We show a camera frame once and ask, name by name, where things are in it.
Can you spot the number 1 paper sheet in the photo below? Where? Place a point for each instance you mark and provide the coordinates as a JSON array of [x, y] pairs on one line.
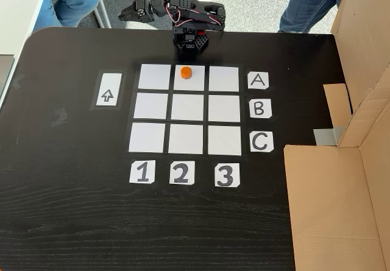
[[142, 172]]

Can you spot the round orange token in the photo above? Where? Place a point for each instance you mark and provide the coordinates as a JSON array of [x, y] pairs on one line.
[[186, 72]]

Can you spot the number 2 paper sheet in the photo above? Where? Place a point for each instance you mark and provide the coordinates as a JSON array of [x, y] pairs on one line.
[[182, 173]]

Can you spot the white nine-square grid sheet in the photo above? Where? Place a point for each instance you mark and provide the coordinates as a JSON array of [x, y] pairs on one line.
[[186, 106]]

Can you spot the grey metal chair leg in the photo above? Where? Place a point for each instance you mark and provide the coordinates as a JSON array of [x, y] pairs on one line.
[[107, 21]]

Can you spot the white desk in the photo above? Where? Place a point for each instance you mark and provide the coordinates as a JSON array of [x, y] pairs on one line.
[[18, 9]]

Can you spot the white arrow paper sheet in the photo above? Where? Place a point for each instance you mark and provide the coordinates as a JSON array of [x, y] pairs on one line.
[[109, 80]]

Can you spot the number 3 paper sheet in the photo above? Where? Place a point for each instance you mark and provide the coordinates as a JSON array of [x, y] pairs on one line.
[[227, 175]]

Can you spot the person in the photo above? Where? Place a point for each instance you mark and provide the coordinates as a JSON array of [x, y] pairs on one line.
[[310, 3], [73, 0]]

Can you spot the letter A paper sheet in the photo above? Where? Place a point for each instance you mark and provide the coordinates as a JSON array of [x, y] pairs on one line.
[[258, 80]]

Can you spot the red black clamp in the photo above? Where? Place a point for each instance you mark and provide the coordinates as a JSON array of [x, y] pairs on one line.
[[200, 33]]

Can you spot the letter B paper sheet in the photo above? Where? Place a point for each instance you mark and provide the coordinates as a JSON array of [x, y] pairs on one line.
[[260, 108]]

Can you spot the letter C paper sheet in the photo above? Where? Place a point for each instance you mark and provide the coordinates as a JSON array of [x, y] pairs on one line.
[[261, 142]]

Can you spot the brown cardboard sheet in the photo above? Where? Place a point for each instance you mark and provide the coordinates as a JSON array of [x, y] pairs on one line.
[[365, 39], [323, 207]]

